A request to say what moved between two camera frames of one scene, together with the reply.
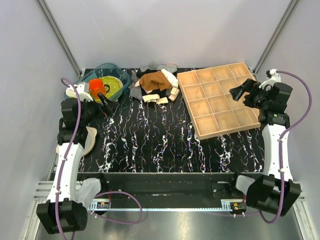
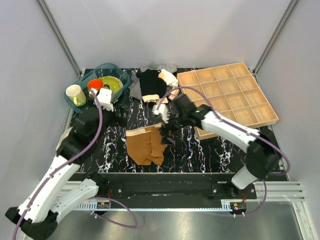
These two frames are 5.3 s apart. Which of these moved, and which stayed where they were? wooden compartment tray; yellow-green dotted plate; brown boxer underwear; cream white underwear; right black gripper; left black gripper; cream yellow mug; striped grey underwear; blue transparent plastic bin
Moved: right black gripper; brown boxer underwear; left black gripper
Stayed: blue transparent plastic bin; cream yellow mug; wooden compartment tray; striped grey underwear; yellow-green dotted plate; cream white underwear
